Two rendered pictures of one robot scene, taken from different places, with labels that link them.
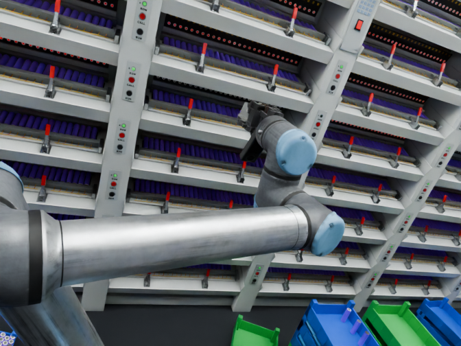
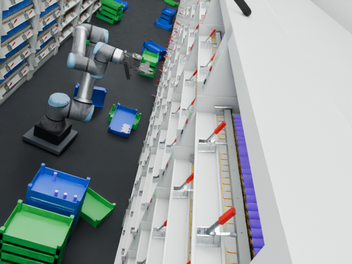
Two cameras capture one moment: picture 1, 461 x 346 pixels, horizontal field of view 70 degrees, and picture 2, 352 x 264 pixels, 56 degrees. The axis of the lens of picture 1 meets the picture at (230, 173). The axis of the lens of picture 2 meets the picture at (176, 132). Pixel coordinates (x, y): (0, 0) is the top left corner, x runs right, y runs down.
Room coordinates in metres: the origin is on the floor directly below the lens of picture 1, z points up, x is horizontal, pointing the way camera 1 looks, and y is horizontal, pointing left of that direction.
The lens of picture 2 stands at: (1.73, -1.78, 1.90)
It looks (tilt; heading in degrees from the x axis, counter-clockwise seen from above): 33 degrees down; 103
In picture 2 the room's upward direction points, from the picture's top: 24 degrees clockwise
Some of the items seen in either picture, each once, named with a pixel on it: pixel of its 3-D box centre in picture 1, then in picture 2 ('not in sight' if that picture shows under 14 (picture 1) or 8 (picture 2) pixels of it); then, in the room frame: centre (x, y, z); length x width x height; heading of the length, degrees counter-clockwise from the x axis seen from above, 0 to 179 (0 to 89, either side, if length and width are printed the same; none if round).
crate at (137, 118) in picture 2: not in sight; (124, 116); (0.60, 0.78, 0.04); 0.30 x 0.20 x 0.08; 22
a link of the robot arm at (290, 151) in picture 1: (288, 147); (104, 52); (0.73, -0.11, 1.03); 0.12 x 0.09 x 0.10; 22
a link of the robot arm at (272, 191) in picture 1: (278, 194); (97, 67); (0.72, -0.12, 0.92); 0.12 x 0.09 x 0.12; 36
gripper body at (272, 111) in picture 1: (263, 122); (131, 60); (0.89, -0.04, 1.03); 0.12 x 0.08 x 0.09; 22
